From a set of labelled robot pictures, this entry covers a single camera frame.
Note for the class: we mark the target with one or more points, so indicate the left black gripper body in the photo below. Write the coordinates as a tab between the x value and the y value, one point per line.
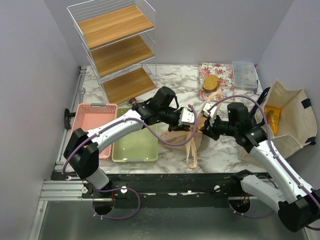
171	118

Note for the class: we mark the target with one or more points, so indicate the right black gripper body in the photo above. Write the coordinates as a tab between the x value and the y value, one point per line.
219	127

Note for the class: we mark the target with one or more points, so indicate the orange plastic grocery bag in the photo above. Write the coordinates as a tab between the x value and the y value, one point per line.
180	136

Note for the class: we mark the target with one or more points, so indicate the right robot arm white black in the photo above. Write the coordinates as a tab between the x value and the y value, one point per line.
295	201

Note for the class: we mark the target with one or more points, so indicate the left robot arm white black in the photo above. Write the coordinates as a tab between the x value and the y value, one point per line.
84	147

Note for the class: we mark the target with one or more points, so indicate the brown small bottle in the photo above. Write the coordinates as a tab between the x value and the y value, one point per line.
133	102

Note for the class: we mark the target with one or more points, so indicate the green plastic basket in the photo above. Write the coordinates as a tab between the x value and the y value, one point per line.
139	146

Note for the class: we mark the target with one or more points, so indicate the brown bread slices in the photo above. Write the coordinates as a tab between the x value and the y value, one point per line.
211	83

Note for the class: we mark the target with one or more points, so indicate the yellow snack package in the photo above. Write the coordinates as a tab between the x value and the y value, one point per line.
273	115

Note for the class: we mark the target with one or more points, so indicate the floral pattern tray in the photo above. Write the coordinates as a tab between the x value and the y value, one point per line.
224	72

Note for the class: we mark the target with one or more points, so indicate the clear plastic compartment box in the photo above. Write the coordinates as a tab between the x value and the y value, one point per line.
244	75

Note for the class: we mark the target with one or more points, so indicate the beige canvas tote bag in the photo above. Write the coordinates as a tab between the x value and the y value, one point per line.
297	126

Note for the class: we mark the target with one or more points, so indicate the pink plastic basket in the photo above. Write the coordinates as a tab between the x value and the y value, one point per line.
93	115

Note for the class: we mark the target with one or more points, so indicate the white wire wooden shelf rack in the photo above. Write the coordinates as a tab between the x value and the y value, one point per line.
119	37

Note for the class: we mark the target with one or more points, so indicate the black clamp handle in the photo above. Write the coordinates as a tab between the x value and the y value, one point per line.
67	118

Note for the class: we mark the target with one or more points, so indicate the black metal base rail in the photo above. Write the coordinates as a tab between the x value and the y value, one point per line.
165	190

